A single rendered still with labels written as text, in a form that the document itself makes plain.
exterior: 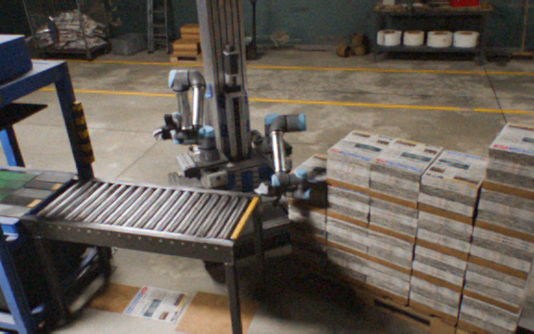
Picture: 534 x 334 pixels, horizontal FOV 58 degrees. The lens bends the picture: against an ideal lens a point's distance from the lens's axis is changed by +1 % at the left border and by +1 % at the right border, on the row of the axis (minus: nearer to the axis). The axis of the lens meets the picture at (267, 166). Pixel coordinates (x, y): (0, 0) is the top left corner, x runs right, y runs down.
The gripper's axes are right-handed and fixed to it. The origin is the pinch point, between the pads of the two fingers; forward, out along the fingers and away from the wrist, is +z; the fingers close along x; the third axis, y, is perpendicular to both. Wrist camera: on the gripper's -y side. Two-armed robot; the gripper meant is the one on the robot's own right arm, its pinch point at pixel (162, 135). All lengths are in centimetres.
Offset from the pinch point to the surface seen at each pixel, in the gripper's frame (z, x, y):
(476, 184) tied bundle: 29, -169, -5
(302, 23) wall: -696, -89, 64
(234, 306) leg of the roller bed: 47, -52, 79
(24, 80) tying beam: -16, 86, -19
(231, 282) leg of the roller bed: 47, -49, 62
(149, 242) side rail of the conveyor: 37, -1, 48
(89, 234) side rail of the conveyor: 29, 36, 53
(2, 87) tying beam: 1, 89, -19
